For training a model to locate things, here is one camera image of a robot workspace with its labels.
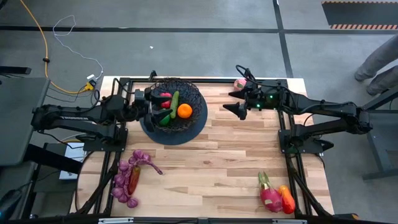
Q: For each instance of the pink peach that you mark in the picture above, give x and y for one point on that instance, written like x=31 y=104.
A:
x=239 y=84

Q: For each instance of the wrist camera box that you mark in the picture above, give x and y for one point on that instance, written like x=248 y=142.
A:
x=139 y=94
x=257 y=92

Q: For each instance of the yellow power plug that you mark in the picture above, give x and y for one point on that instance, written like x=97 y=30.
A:
x=91 y=84

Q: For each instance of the gray desk with black legs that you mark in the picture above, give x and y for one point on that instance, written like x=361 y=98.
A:
x=385 y=149

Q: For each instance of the pink dragon fruit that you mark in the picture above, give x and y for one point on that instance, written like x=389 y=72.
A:
x=270 y=197

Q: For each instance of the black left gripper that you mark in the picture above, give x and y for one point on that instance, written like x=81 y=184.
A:
x=143 y=109

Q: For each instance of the orange-red mango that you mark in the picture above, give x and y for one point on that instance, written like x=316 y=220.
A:
x=287 y=200

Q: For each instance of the person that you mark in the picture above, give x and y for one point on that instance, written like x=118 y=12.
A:
x=379 y=56

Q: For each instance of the green bell pepper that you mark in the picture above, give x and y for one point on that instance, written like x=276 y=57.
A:
x=165 y=120

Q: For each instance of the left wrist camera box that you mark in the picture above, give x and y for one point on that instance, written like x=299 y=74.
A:
x=139 y=94

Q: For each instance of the black hazard-striped floor mat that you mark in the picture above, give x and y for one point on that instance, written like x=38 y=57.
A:
x=357 y=14

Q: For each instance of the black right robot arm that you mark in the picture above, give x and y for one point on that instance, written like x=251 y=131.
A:
x=326 y=109

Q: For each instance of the purple grape bunch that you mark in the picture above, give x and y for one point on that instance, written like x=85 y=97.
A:
x=119 y=179

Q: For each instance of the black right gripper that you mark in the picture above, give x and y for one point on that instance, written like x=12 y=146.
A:
x=256 y=105

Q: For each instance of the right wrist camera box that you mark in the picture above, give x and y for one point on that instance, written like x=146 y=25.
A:
x=257 y=92

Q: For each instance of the red chili pepper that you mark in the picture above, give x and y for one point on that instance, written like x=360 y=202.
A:
x=134 y=180

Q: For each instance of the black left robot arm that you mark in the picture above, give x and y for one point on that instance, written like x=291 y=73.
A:
x=77 y=119

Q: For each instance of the green cucumber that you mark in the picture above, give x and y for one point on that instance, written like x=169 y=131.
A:
x=174 y=104

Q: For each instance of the orange fruit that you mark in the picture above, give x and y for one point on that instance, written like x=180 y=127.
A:
x=185 y=111

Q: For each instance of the red bell pepper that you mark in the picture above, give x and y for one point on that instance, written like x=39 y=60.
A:
x=167 y=105

